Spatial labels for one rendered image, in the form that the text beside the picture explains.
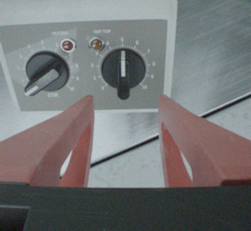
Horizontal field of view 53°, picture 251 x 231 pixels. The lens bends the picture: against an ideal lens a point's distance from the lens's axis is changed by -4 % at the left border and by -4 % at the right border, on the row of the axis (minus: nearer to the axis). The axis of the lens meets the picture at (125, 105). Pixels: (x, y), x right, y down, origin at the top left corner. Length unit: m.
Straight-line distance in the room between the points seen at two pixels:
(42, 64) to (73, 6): 0.05
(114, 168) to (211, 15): 0.17
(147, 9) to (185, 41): 0.08
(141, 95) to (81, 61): 0.05
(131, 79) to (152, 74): 0.02
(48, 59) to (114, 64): 0.05
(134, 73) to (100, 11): 0.05
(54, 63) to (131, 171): 0.13
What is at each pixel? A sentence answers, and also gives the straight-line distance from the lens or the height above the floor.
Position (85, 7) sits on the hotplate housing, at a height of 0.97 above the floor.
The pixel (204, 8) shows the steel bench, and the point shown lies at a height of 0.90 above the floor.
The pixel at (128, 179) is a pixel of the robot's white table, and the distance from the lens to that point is 0.26.
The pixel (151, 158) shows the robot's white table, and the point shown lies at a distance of 0.25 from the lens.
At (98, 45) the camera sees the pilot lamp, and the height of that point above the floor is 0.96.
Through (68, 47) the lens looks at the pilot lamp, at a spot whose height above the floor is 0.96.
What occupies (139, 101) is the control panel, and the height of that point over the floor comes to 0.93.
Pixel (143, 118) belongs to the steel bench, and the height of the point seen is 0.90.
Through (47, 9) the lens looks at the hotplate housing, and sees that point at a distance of 0.19.
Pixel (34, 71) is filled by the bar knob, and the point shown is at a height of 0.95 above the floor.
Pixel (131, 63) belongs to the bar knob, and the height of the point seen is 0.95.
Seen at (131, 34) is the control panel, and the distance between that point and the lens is 0.18.
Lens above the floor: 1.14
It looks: 85 degrees down
